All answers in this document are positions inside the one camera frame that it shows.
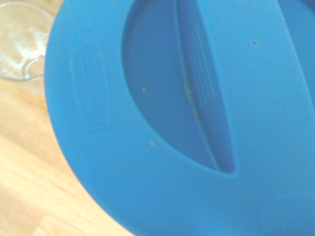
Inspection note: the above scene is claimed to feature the clear faceted drinking glass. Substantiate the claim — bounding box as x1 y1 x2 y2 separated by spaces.
0 2 56 95

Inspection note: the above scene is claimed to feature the translucent pitcher with blue lid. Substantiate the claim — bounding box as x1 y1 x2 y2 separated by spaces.
44 0 315 236

